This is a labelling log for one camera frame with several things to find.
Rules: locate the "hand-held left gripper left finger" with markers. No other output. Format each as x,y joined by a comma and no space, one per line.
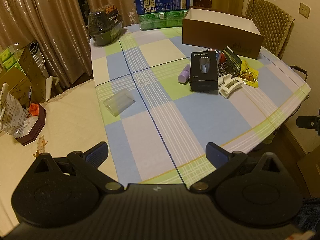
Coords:
96,153

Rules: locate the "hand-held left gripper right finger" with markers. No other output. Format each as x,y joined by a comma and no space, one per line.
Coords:
216,156

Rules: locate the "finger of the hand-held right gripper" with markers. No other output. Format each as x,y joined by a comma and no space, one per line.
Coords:
306,122

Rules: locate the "clear plastic cup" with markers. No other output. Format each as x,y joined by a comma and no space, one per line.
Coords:
120,102

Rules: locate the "white hair claw clip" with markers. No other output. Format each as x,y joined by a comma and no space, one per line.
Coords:
226,90

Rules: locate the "yellow snack packet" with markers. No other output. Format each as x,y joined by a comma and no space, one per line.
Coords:
250,76

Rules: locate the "black shaver box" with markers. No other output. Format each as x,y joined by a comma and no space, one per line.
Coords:
202,80

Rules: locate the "leopard print hair clip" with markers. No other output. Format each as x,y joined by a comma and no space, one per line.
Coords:
225,70

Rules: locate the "purple cream tube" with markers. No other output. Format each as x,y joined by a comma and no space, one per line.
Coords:
184,75

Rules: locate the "dark green packet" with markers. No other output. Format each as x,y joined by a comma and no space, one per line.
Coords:
232,58

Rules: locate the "blue card box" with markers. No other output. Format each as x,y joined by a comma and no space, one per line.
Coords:
218,55

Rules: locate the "brown cardboard box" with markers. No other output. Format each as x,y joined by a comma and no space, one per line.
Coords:
212,35

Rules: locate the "cream cloth side table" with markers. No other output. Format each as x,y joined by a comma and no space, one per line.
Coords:
70,120

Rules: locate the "dark curved chair back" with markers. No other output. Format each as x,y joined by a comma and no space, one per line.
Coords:
298,68

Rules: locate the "dark wooden tray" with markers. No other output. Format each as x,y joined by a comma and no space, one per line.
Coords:
35,130

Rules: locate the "brown cardboard carton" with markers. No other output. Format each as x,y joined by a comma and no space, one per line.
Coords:
27,80

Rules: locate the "quilted cover chair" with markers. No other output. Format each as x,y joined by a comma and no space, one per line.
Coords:
270,25

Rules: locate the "stack of white plates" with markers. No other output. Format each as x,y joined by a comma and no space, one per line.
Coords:
38,60

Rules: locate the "black and green food box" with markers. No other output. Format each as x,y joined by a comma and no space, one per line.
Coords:
105,30

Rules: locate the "green tissue packs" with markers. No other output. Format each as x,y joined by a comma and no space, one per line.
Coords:
8,57

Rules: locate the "green carton box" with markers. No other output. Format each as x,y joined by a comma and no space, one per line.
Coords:
160,20

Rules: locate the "dark brown gift box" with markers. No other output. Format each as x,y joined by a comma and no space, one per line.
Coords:
201,2

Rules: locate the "blue carton box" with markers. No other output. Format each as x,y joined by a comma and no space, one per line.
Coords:
162,3

